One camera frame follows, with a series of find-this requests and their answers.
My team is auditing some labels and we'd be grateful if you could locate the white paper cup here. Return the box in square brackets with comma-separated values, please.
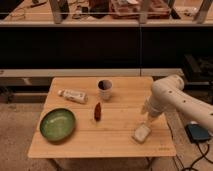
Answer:
[98, 80, 112, 101]

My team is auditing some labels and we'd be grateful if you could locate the white tube bottle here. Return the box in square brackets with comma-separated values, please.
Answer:
[58, 89, 88, 104]

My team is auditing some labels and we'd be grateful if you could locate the wooden table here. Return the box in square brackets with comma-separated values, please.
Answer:
[28, 77, 176, 158]

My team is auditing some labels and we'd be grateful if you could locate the white sponge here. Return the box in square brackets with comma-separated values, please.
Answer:
[132, 123, 151, 143]

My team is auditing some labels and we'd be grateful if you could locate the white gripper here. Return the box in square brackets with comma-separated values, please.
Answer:
[141, 97, 166, 125]

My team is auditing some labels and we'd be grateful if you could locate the green ceramic bowl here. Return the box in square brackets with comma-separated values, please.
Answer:
[39, 108, 76, 142]

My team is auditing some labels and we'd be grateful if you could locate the wooden workbench shelf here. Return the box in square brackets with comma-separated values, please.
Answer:
[0, 0, 213, 27]

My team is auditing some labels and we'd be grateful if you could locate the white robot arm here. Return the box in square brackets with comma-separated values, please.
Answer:
[142, 75, 213, 133]

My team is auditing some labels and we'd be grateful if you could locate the black cable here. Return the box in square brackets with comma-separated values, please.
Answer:
[173, 141, 213, 171]

